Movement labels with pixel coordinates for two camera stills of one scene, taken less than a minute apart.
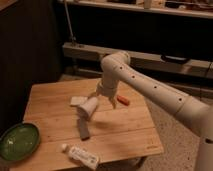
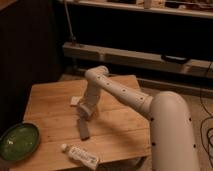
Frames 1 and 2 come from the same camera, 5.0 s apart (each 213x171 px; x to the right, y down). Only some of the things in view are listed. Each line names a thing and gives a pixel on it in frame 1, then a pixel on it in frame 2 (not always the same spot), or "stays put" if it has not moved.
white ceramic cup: x=89 y=106 stays put
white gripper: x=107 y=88 → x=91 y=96
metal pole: x=73 y=37 stays put
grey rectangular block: x=84 y=129 stays put
